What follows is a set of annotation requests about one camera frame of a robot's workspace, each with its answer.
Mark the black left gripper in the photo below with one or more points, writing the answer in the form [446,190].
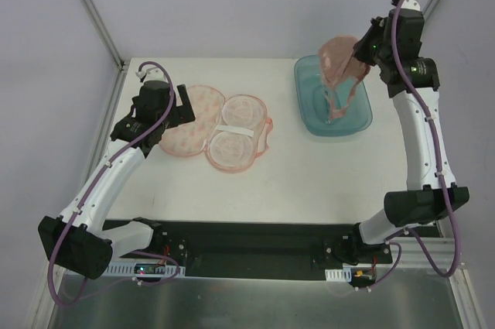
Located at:
[185,108]

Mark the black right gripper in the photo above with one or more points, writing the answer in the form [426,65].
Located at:
[363,46]

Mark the pink bra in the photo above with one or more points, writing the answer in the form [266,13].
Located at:
[338,65]

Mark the floral mesh laundry bag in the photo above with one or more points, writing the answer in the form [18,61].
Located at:
[231,132]

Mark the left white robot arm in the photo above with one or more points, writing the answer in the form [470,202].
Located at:
[77,240]

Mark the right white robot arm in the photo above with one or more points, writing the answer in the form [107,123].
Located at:
[432,194]

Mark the teal transparent plastic basin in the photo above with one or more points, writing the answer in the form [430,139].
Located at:
[314,108]

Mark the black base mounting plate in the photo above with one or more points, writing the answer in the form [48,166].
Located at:
[261,250]

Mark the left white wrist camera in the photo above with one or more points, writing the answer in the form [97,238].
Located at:
[142,74]

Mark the left white cable duct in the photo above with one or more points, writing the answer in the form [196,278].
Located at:
[142,270]

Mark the white cable duct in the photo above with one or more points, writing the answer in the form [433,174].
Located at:
[142,270]
[350,275]

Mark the left aluminium frame post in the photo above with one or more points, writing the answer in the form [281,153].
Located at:
[103,32]

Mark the right white cable duct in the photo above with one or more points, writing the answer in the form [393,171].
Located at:
[350,275]

